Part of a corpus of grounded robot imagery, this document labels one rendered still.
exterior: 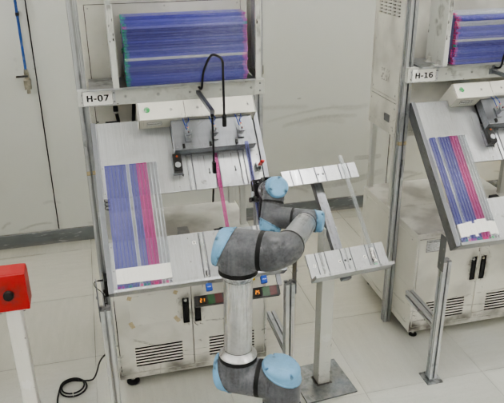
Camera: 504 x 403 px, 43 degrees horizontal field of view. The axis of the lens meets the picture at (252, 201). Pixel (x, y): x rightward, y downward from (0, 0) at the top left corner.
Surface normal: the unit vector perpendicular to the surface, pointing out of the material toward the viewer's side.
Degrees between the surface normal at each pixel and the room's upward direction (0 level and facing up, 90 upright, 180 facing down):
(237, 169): 48
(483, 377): 0
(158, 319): 90
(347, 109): 90
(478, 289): 90
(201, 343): 90
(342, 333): 0
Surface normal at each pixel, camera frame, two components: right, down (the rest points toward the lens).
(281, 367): 0.11, -0.90
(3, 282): 0.25, 0.39
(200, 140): 0.18, -0.33
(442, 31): -0.97, 0.11
